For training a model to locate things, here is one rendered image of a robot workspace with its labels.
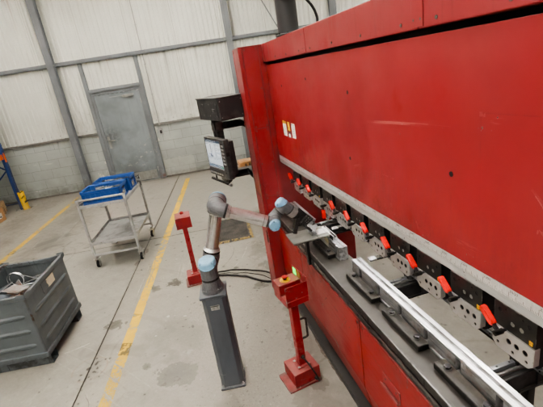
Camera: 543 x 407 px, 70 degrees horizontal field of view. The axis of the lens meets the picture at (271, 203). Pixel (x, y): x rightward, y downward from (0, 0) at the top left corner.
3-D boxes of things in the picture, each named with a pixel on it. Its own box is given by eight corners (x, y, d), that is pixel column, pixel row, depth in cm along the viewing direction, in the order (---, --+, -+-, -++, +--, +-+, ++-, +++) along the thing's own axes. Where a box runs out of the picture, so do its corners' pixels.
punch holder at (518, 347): (491, 341, 127) (494, 298, 121) (513, 333, 128) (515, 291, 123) (532, 372, 113) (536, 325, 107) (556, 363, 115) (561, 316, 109)
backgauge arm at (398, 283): (378, 299, 230) (376, 279, 225) (470, 271, 243) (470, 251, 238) (385, 306, 222) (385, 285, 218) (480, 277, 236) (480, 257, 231)
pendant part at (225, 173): (210, 173, 379) (203, 136, 367) (221, 169, 384) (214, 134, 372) (229, 180, 341) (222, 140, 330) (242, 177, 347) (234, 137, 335)
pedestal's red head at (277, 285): (275, 295, 265) (271, 272, 259) (295, 287, 271) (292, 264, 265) (288, 309, 248) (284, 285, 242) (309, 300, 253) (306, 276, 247)
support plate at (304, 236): (285, 235, 275) (285, 234, 274) (320, 227, 280) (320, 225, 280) (293, 245, 258) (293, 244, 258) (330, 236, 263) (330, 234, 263)
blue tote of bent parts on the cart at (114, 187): (92, 198, 523) (88, 185, 517) (129, 191, 525) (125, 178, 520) (82, 207, 489) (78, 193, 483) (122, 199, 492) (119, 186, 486)
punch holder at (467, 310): (449, 308, 145) (449, 270, 140) (469, 302, 147) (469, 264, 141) (480, 332, 131) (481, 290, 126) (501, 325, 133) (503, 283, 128)
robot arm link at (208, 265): (199, 283, 253) (195, 264, 249) (202, 272, 266) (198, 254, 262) (217, 279, 253) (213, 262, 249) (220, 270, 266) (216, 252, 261)
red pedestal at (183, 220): (186, 279, 443) (169, 211, 416) (208, 274, 448) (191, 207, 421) (187, 287, 425) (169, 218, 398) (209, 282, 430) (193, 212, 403)
